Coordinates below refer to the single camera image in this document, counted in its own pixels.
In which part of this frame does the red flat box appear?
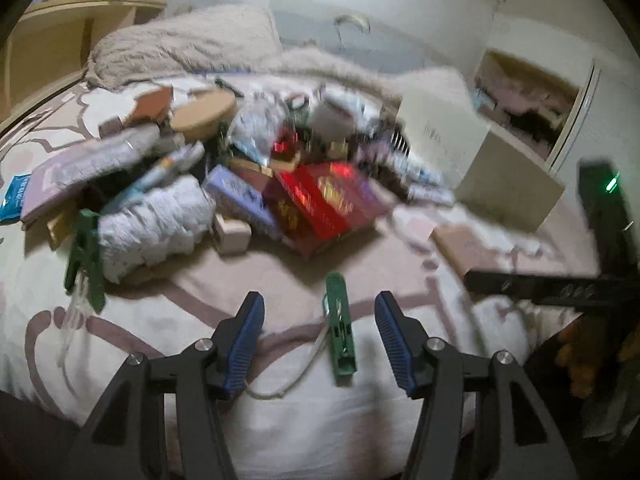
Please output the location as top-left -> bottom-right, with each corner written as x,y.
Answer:
262,162 -> 396,256

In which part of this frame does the white lace cloth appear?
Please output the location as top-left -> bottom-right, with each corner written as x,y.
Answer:
97,177 -> 216,283

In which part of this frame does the white louvered door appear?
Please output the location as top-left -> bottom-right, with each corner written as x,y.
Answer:
545,62 -> 640,196

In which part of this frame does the purple box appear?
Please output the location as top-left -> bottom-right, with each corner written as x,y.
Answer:
202,164 -> 283,238

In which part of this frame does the round wooden lid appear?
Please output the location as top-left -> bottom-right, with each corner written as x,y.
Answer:
170,89 -> 238,143

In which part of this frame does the small brown box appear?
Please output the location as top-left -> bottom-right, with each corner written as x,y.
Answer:
432,225 -> 501,278

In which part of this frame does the wooden closet niche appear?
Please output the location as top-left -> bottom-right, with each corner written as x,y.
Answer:
472,47 -> 596,161

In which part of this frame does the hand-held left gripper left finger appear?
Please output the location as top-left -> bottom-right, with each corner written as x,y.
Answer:
65,291 -> 266,480

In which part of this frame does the wooden shelf unit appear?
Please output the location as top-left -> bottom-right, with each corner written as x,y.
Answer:
0,0 -> 166,131

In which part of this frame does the white cap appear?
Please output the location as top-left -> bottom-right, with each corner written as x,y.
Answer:
334,14 -> 372,33

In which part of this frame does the green clothespin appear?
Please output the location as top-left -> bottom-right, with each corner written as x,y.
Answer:
324,272 -> 358,387
64,209 -> 107,313

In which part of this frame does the blue packet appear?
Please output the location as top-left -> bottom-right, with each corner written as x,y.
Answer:
0,174 -> 33,225

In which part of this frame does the purple booklet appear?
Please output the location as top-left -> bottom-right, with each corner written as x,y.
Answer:
20,127 -> 161,223

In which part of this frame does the small wooden block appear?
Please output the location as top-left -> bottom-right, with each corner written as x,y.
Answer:
214,212 -> 252,256

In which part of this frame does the person's right hand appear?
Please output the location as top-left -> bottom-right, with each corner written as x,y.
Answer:
555,322 -> 601,397

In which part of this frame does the brown leather strap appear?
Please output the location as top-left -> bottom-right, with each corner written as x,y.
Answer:
125,87 -> 173,128

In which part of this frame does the white cardboard box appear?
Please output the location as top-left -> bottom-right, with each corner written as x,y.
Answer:
397,76 -> 566,233

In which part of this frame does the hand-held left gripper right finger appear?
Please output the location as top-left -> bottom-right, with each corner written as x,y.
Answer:
374,291 -> 576,480

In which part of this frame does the pile of pink clothes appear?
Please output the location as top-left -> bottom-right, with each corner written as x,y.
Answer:
477,67 -> 576,131

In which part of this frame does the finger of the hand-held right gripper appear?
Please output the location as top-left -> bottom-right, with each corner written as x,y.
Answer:
464,269 -> 626,308

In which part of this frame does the white cord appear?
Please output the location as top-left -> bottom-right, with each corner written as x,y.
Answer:
245,325 -> 331,401

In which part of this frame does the beige fluffy blanket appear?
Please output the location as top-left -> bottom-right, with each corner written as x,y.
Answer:
87,2 -> 471,106

